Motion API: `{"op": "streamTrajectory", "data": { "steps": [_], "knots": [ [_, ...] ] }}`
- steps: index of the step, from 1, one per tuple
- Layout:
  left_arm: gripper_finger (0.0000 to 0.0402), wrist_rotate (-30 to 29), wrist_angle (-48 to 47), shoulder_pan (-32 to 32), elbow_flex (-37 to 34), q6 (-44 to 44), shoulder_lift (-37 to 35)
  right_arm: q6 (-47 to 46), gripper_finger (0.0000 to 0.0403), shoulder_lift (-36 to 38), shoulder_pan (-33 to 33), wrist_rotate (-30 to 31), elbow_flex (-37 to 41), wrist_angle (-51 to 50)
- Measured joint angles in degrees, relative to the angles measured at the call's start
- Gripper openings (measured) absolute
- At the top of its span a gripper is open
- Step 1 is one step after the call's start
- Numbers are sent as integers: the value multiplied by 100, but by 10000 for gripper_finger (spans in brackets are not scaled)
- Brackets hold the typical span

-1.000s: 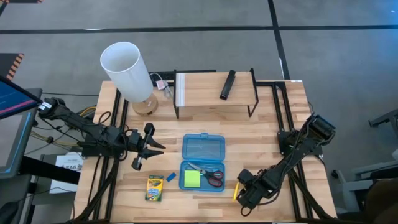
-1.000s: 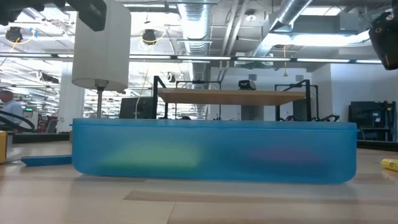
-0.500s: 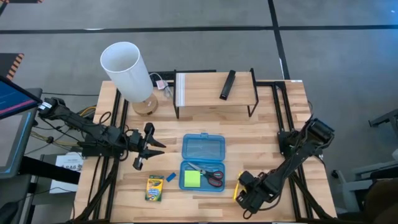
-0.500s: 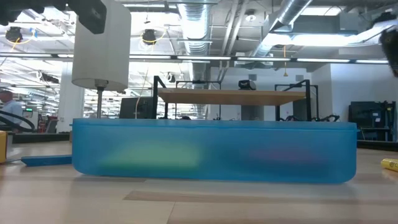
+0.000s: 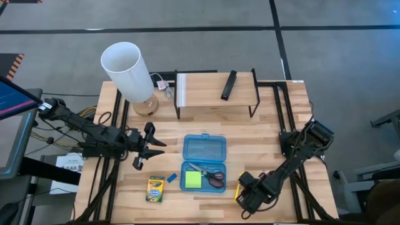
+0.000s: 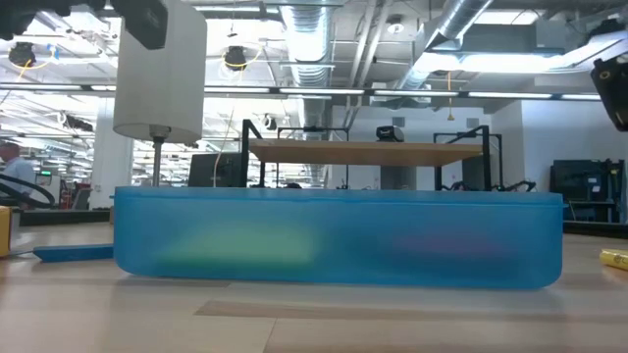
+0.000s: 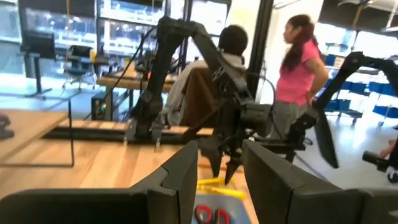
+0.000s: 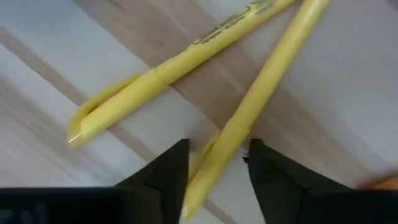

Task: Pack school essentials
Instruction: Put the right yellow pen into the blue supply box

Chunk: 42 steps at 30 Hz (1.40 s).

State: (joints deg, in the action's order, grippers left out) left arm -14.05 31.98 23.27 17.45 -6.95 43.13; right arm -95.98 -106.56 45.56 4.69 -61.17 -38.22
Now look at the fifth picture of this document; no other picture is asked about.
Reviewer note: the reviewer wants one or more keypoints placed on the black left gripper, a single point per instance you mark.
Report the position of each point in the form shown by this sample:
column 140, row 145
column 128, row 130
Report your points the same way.
column 139, row 142

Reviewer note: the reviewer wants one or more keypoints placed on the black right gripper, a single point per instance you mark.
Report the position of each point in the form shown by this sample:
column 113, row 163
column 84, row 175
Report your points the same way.
column 250, row 193

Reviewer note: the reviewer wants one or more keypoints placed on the blue eraser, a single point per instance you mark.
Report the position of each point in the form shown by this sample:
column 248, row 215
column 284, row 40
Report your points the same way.
column 172, row 178

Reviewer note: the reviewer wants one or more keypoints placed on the yellow green crayon box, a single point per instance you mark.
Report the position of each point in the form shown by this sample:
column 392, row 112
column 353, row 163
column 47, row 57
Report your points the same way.
column 155, row 189

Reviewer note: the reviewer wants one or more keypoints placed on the green sticky notes pad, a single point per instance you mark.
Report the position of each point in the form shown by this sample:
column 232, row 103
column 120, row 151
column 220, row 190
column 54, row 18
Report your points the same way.
column 193, row 179

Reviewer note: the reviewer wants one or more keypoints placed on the blue translucent pencil box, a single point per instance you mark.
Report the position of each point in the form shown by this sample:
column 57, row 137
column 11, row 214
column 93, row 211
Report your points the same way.
column 204, row 147

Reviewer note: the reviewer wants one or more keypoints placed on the red and black scissors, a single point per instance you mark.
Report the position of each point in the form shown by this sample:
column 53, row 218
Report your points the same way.
column 203, row 172

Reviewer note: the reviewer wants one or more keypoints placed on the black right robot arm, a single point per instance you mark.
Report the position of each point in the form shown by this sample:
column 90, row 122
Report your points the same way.
column 293, row 156

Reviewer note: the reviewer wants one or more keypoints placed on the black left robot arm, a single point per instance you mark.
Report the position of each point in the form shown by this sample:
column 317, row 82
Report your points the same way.
column 93, row 134

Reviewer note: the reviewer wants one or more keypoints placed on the white plug adapter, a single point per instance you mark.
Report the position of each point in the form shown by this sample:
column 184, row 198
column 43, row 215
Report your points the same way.
column 162, row 85

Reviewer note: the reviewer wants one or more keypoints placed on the black power strip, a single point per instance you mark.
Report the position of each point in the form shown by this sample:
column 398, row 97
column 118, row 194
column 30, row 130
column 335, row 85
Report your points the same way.
column 164, row 76

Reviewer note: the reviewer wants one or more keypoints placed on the white lamp with wooden base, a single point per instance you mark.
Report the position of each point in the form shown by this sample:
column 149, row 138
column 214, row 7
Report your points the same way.
column 128, row 75

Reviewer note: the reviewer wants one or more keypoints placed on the wooden shelf with black legs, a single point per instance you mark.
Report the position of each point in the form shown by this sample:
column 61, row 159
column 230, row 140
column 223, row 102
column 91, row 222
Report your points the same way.
column 215, row 90

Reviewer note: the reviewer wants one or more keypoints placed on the white paper sheet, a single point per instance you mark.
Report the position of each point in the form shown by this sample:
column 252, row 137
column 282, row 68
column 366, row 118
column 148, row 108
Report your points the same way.
column 67, row 164

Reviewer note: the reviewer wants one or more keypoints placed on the black stapler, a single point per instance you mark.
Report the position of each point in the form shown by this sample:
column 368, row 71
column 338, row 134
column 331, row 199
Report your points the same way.
column 228, row 86

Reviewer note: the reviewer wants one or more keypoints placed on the grey screen with blue edge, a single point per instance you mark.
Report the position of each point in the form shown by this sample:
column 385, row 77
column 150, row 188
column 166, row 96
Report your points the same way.
column 12, row 143

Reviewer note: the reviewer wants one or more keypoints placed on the large blue display screen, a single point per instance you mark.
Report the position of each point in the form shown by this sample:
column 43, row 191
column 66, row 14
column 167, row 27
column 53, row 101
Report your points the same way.
column 15, row 98

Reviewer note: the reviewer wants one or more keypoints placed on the orange black striped mat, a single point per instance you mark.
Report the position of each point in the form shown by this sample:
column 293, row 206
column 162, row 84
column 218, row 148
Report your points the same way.
column 11, row 65

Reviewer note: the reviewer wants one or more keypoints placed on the black aluminium table frame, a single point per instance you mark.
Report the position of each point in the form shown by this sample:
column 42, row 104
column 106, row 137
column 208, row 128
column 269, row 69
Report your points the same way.
column 297, row 200

